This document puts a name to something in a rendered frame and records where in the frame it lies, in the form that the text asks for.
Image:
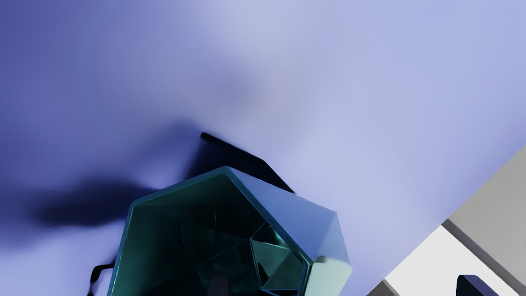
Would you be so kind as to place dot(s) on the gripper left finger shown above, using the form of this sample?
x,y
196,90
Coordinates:
x,y
219,286

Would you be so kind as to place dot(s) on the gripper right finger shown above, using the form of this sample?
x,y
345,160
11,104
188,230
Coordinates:
x,y
474,287

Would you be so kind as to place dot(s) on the teal faceted mug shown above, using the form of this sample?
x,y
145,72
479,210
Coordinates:
x,y
283,213

